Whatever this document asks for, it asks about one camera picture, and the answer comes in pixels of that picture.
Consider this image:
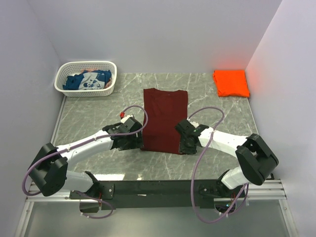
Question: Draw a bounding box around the dark red t shirt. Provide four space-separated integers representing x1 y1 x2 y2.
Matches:
141 88 188 155

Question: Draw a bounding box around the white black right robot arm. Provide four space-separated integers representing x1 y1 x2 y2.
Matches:
175 119 279 198

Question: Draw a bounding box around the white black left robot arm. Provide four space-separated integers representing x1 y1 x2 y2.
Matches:
29 116 143 198

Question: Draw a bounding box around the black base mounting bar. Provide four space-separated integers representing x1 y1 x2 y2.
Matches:
69 179 247 213

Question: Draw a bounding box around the pink garment in basket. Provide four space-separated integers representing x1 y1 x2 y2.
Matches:
104 70 116 89

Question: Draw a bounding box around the folded orange t shirt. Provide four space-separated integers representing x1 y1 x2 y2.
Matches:
213 70 250 98

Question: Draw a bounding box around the blue printed t shirt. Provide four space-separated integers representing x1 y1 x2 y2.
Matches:
63 70 105 90

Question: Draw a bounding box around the white perforated laundry basket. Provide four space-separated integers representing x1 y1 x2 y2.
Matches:
54 61 117 97

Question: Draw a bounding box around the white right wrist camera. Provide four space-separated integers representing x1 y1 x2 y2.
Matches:
189 120 199 127

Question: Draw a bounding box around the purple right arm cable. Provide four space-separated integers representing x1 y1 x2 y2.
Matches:
187 106 249 224

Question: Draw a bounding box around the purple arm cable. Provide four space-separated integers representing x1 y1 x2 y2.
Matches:
22 105 149 219
187 106 249 224

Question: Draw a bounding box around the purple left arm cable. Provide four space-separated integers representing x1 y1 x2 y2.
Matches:
22 105 149 219

